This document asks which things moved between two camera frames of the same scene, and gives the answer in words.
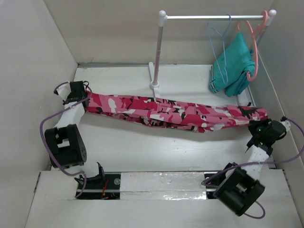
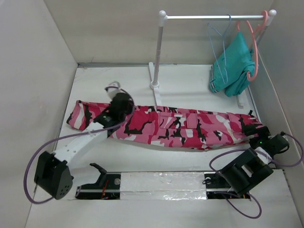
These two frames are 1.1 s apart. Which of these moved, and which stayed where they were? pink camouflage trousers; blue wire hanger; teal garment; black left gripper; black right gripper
Moved: black left gripper; pink camouflage trousers; black right gripper
Stayed: teal garment; blue wire hanger
